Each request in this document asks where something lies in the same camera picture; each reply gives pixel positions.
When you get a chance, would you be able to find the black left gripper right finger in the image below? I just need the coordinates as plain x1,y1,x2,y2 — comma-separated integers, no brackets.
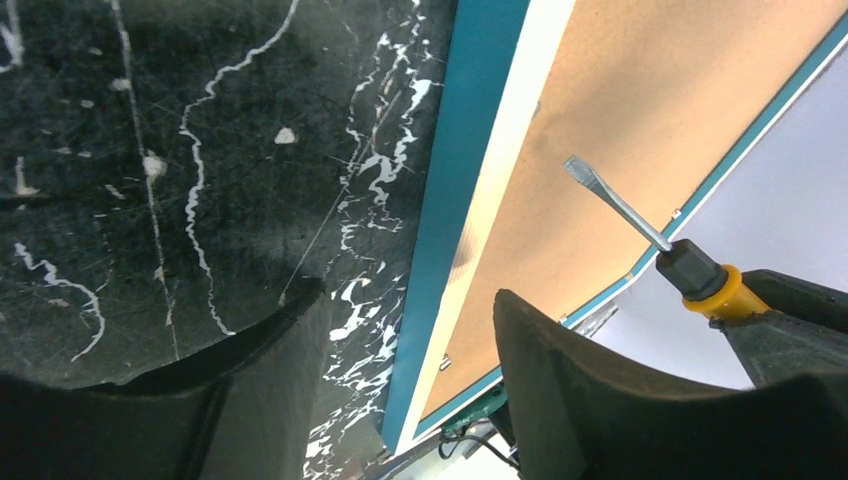
493,290,847,479

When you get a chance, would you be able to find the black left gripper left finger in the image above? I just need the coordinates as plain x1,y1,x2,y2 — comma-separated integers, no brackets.
1,278,331,479

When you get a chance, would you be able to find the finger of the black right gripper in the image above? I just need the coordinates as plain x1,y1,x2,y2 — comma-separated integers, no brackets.
710,269,847,387

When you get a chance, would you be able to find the yellow handled screwdriver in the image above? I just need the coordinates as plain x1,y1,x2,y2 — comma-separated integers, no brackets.
564,156,770,321

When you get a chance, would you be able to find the blue picture frame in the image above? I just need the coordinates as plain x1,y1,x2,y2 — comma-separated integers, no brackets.
381,1,847,454

